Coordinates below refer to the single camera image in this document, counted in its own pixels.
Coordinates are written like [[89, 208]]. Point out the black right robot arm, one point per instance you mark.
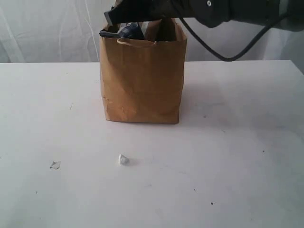
[[211, 13]]

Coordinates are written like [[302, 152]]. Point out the white backdrop curtain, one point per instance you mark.
[[68, 31]]

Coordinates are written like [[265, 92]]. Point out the brown kraft stand-up pouch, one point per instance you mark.
[[150, 29]]

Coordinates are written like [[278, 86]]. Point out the brown paper bag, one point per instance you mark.
[[142, 80]]

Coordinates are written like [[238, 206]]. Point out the long dark noodle package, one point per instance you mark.
[[125, 30]]

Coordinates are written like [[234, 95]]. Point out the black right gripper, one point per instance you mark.
[[147, 10]]

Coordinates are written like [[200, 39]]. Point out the white scrap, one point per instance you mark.
[[123, 160]]

